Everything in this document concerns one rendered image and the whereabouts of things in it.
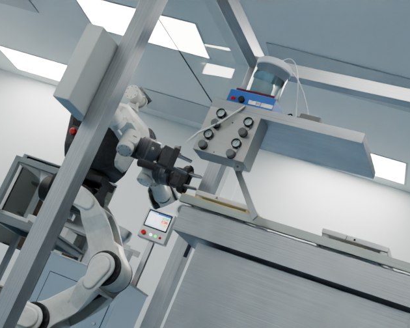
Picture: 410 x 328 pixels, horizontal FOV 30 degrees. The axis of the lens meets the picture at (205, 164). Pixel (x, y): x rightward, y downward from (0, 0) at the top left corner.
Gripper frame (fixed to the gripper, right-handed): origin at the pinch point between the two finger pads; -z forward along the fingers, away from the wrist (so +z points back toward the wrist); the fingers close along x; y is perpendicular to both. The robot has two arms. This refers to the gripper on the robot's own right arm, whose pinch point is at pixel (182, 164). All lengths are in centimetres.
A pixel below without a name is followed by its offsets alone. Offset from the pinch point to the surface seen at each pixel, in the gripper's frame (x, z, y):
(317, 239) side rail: 13, -51, 34
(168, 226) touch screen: -25, -36, -283
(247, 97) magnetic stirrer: -34.0, -12.6, 8.5
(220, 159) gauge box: -5.9, -11.8, 9.1
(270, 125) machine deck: -25.8, -24.5, 12.7
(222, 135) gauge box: -14.1, -8.7, 11.4
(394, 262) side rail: 13, -75, 49
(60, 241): 10, 36, -367
